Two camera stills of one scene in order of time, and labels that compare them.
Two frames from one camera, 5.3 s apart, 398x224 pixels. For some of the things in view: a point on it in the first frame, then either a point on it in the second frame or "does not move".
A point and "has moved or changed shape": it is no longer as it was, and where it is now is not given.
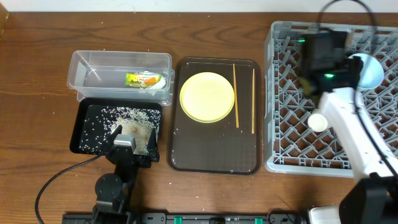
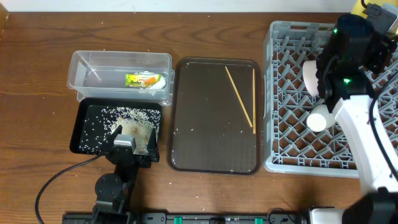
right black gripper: (354, 66) → (383, 54)
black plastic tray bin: (96, 117) does not move
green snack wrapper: (140, 79) does not move
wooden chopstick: (252, 122) does not move
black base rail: (185, 218) does not move
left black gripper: (154, 155) does not move
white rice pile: (135, 122) does not move
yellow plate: (207, 97) → (391, 5)
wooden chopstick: (237, 119) has moved or changed shape
